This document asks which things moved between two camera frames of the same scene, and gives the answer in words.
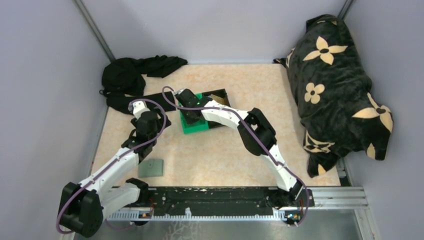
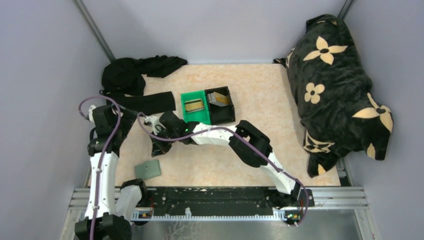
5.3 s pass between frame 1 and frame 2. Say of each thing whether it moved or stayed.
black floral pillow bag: stayed
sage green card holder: stayed
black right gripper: moved
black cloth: stayed
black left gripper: moved
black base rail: stayed
